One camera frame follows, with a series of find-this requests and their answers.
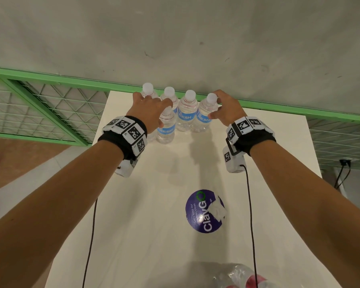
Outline clear water bottle blue label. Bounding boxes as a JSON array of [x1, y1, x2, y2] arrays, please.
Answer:
[[156, 106, 177, 144], [140, 83, 158, 144], [192, 93, 219, 133], [160, 86, 179, 115], [176, 89, 199, 132]]

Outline black plugged power cables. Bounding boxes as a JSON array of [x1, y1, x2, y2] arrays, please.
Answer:
[[334, 163, 352, 189]]

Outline person's right forearm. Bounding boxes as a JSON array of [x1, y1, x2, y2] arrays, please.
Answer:
[[250, 140, 360, 288]]

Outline thin black cable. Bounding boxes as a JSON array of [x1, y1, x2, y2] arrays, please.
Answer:
[[239, 164, 259, 288], [82, 198, 98, 288]]

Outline round purple sticker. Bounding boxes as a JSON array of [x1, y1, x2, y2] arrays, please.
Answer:
[[185, 189, 226, 234]]

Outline green wire mesh fence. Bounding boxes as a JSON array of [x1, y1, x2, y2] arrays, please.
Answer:
[[0, 66, 360, 172]]

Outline person's left forearm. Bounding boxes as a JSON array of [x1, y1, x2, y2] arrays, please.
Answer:
[[0, 140, 125, 288]]

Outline person's left hand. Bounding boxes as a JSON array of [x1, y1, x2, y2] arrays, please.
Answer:
[[127, 92, 173, 134]]

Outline black wristband with marker tiles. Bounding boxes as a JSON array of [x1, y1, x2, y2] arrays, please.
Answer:
[[97, 116, 148, 161], [226, 116, 277, 157]]

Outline person's right hand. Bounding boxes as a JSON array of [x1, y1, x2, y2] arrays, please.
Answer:
[[208, 89, 248, 127]]

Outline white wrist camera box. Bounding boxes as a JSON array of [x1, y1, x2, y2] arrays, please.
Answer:
[[114, 156, 141, 178], [223, 140, 247, 174]]

